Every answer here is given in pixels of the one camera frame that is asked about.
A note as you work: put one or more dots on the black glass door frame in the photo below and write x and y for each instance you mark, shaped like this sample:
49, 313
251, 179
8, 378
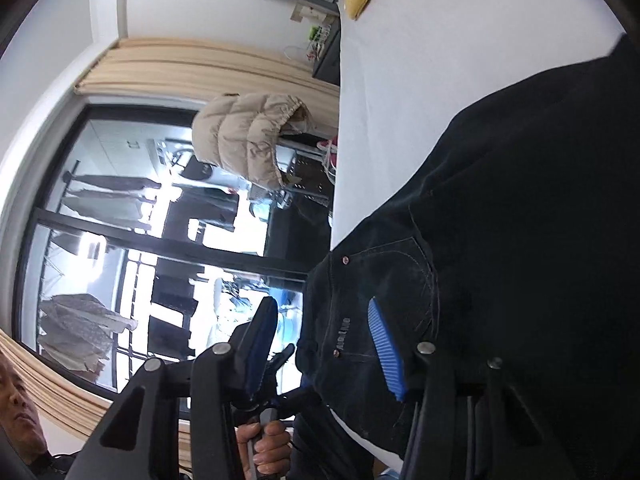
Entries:
150, 250

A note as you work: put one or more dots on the grey nightstand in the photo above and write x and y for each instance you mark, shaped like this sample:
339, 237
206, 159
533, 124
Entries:
327, 55

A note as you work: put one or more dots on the beige curtain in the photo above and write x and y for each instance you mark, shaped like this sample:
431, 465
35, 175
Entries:
50, 380
200, 67

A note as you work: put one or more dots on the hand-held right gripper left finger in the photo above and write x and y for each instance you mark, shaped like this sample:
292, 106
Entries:
262, 345

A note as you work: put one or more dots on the bed with grey headboard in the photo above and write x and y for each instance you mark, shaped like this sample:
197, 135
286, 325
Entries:
425, 60

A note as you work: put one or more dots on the patterned hanging garment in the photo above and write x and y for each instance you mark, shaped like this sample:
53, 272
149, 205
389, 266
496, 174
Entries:
80, 330

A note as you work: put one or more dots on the black denim pants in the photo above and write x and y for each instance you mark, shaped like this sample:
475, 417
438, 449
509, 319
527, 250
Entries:
500, 235

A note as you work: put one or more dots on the beige puffer jacket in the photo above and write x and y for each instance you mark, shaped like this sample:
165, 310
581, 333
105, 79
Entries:
245, 135

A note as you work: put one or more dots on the black cabinet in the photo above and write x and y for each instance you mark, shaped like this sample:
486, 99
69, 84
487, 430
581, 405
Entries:
305, 200

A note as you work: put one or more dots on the beige box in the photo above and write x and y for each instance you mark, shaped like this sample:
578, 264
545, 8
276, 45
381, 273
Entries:
305, 12

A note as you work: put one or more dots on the person's head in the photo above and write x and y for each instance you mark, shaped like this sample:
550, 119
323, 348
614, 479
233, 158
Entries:
17, 410

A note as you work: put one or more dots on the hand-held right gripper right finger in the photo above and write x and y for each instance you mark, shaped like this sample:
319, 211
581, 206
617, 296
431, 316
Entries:
386, 360

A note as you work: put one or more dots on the person's left hand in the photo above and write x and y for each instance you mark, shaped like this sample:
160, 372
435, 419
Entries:
270, 452

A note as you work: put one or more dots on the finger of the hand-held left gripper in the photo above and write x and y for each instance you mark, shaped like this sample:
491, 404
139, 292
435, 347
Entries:
281, 362

